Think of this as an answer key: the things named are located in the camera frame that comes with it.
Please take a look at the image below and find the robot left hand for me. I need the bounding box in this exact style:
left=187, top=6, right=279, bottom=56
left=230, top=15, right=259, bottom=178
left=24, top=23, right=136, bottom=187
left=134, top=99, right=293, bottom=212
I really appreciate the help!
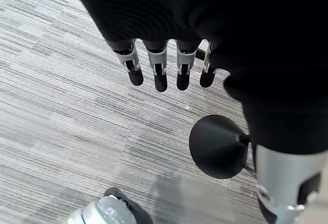
left=66, top=0, right=328, bottom=224

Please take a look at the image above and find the black round stand base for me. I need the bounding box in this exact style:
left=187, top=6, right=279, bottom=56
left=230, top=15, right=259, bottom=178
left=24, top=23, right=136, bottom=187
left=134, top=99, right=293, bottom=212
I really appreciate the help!
left=189, top=114, right=252, bottom=180

